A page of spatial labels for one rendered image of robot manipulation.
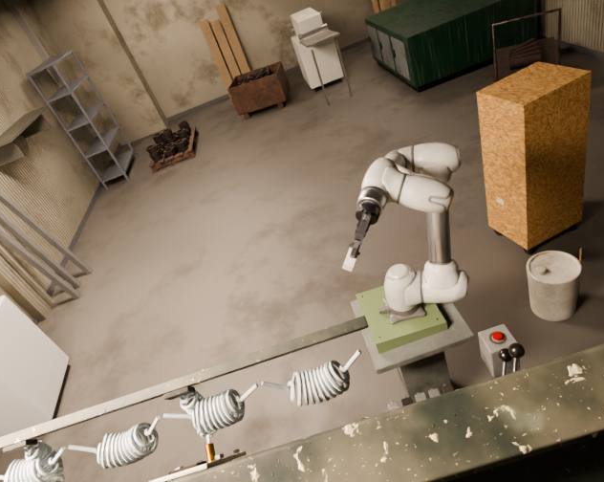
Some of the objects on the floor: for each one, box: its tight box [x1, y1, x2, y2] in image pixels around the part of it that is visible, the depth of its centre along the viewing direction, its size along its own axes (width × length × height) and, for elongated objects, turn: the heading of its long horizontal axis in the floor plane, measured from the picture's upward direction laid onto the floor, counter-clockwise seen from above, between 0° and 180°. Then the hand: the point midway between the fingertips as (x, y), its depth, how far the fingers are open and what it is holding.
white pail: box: [527, 248, 582, 321], centre depth 279 cm, size 32×30×47 cm
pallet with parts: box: [145, 121, 199, 173], centre depth 766 cm, size 82×116×42 cm
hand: (351, 259), depth 127 cm, fingers closed
